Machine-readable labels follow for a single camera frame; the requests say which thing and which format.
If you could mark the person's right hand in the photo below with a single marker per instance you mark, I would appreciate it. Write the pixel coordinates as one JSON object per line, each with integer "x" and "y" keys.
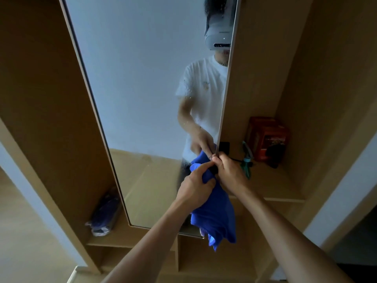
{"x": 231, "y": 175}

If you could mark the person's left hand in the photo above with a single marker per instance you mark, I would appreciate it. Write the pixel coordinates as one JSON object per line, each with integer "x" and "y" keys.
{"x": 193, "y": 190}

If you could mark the person's right forearm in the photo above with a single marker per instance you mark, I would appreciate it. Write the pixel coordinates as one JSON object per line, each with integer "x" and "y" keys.
{"x": 282, "y": 235}

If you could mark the wooden shelf unit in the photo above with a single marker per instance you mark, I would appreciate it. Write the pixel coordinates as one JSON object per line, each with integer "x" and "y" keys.
{"x": 265, "y": 55}

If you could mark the person's left forearm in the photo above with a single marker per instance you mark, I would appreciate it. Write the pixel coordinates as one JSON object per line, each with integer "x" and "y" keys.
{"x": 153, "y": 247}

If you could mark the person's left thumb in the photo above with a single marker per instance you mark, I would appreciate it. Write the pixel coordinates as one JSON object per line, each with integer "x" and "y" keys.
{"x": 209, "y": 183}

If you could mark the blue cloth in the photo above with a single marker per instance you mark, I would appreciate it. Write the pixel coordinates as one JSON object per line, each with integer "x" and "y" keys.
{"x": 215, "y": 216}

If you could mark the black device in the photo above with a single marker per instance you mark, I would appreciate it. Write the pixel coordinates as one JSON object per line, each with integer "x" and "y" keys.
{"x": 276, "y": 154}

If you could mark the plastic bag with purple contents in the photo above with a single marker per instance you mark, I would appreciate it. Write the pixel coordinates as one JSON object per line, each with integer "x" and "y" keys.
{"x": 104, "y": 213}

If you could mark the tall frameless mirror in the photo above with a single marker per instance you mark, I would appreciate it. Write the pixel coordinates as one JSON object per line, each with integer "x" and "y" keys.
{"x": 132, "y": 85}

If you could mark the red box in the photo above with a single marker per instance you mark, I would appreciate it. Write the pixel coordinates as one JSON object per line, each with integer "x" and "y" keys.
{"x": 265, "y": 132}

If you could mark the person's right thumb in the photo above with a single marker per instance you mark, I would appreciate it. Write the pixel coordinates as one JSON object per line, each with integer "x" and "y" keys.
{"x": 216, "y": 165}

